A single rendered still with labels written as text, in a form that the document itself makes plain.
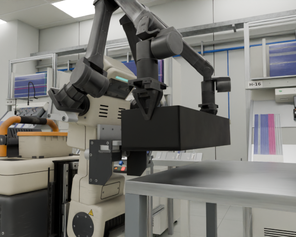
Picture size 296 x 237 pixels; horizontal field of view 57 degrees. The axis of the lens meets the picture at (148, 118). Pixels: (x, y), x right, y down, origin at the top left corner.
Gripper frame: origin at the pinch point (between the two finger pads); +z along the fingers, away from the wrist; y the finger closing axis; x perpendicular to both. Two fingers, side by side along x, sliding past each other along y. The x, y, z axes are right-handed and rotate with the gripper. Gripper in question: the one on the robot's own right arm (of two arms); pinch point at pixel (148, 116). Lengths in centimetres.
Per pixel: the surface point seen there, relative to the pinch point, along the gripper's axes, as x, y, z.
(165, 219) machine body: 76, 170, 75
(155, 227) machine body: 79, 157, 79
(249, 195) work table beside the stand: -25.1, -6.4, 17.1
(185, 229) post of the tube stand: 44, 137, 72
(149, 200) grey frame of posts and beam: 69, 127, 50
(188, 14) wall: 98, 317, -186
